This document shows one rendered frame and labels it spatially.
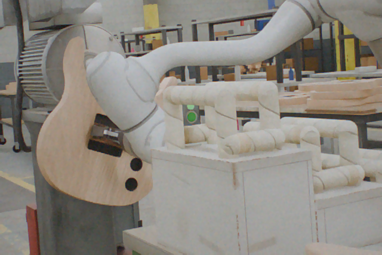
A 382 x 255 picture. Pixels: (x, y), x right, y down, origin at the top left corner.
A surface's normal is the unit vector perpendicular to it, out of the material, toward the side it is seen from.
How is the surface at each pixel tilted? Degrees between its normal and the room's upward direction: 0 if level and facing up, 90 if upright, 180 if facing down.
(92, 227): 90
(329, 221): 90
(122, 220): 90
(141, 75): 78
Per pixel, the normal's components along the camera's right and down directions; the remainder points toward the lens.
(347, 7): -0.70, 0.64
